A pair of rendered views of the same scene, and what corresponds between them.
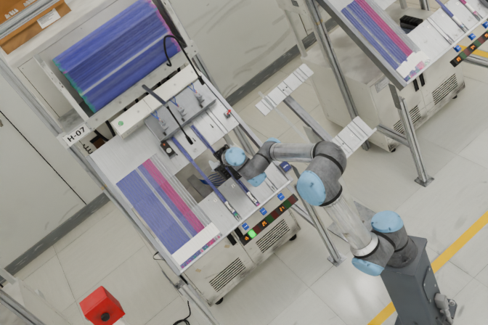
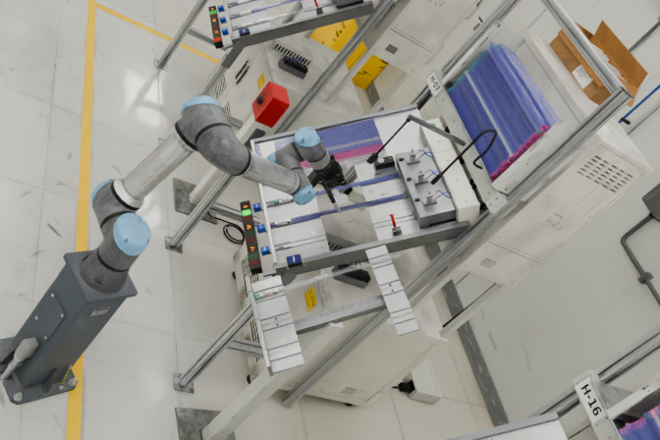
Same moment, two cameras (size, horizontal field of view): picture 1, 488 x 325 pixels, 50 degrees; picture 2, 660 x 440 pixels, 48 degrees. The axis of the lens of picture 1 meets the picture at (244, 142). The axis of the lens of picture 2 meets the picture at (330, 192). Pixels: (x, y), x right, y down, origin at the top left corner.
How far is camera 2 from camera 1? 2.29 m
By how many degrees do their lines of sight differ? 55
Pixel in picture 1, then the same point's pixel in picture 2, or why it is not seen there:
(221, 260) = (264, 259)
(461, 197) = not seen: outside the picture
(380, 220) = (137, 224)
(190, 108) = (419, 190)
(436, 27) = not seen: outside the picture
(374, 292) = (108, 365)
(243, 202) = (283, 214)
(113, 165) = (395, 123)
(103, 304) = (269, 95)
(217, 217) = not seen: hidden behind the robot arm
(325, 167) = (207, 114)
